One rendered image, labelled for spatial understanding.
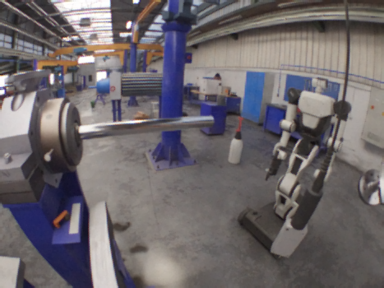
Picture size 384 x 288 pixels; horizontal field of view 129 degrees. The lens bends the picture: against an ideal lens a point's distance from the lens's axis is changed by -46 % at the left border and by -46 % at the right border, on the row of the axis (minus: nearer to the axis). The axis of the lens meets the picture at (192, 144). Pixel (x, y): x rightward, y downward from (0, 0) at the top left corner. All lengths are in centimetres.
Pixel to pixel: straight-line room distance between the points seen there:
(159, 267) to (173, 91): 212
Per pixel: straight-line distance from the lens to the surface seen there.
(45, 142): 78
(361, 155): 482
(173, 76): 245
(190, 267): 150
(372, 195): 112
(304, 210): 44
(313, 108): 132
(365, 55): 498
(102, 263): 56
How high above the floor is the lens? 134
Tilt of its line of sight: 22 degrees down
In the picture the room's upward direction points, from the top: 4 degrees clockwise
